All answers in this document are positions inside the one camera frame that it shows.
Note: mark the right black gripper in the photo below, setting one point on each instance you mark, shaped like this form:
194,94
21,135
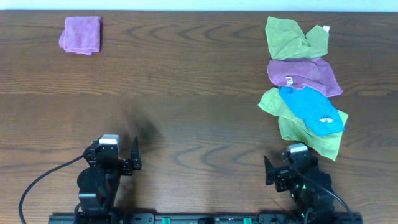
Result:
280,176

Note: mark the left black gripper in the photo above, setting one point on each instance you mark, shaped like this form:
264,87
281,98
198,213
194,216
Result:
126,165

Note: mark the light green cloth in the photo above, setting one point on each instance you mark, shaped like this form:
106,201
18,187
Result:
293,128

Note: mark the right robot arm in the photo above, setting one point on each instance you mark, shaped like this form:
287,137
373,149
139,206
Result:
309,187

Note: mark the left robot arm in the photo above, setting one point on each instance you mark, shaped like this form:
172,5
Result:
99,183

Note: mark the blue cloth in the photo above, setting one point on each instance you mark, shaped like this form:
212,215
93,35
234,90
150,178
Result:
316,110

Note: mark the crumpled purple cloth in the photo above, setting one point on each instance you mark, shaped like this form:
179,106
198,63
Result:
299,73

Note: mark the folded purple cloth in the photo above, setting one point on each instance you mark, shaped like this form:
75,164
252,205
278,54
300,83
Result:
82,35

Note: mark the crumpled olive green cloth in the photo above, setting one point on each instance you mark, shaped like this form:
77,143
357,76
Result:
286,40

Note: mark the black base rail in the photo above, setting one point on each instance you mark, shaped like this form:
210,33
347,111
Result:
148,218

